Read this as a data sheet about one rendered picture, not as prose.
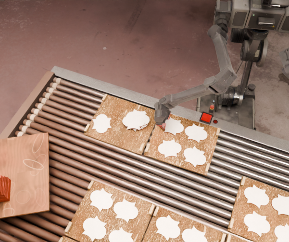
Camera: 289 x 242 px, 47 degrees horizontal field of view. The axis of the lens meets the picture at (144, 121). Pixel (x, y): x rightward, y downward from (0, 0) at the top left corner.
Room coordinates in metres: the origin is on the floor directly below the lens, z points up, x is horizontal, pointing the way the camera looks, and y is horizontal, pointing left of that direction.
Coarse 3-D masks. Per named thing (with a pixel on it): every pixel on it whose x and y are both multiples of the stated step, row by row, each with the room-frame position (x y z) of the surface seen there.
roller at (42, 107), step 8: (40, 104) 1.36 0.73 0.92; (48, 112) 1.31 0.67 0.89; (56, 112) 1.29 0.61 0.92; (64, 112) 1.29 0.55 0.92; (72, 120) 1.23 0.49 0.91; (80, 120) 1.22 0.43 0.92; (216, 168) 0.83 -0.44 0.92; (232, 176) 0.77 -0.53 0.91; (240, 176) 0.77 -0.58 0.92; (288, 192) 0.66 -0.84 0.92
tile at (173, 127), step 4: (168, 120) 1.17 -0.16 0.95; (172, 120) 1.17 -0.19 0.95; (168, 124) 1.14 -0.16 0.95; (172, 124) 1.14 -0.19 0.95; (176, 124) 1.14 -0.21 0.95; (180, 124) 1.14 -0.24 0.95; (168, 128) 1.11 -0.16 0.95; (172, 128) 1.11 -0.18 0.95; (176, 128) 1.11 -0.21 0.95; (180, 128) 1.11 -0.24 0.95; (164, 132) 1.08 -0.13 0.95; (168, 132) 1.08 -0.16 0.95; (172, 132) 1.08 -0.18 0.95; (176, 132) 1.08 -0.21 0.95; (180, 132) 1.08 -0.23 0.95
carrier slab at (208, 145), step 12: (180, 120) 1.18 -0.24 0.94; (156, 132) 1.09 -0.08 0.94; (156, 144) 1.00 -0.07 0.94; (180, 144) 1.00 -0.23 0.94; (192, 144) 0.99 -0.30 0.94; (204, 144) 0.99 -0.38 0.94; (156, 156) 0.92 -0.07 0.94; (180, 156) 0.91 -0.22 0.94; (192, 168) 0.83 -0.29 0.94; (204, 168) 0.82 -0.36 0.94
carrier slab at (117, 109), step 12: (108, 96) 1.40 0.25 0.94; (108, 108) 1.30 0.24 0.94; (120, 108) 1.29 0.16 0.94; (132, 108) 1.29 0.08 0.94; (144, 108) 1.29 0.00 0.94; (120, 120) 1.19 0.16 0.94; (96, 132) 1.11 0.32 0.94; (108, 132) 1.10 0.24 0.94; (120, 132) 1.10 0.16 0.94; (132, 132) 1.10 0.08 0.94; (144, 132) 1.09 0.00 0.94; (120, 144) 1.01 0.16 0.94; (132, 144) 1.01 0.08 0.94
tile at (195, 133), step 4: (188, 128) 1.11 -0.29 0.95; (192, 128) 1.11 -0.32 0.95; (196, 128) 1.10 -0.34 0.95; (200, 128) 1.10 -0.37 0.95; (188, 132) 1.08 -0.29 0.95; (192, 132) 1.08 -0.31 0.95; (196, 132) 1.08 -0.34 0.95; (200, 132) 1.07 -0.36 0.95; (204, 132) 1.07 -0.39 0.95; (188, 136) 1.04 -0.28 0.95; (192, 136) 1.04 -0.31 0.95; (196, 136) 1.04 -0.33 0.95; (200, 136) 1.04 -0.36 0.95; (204, 136) 1.04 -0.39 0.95; (196, 140) 1.01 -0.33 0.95
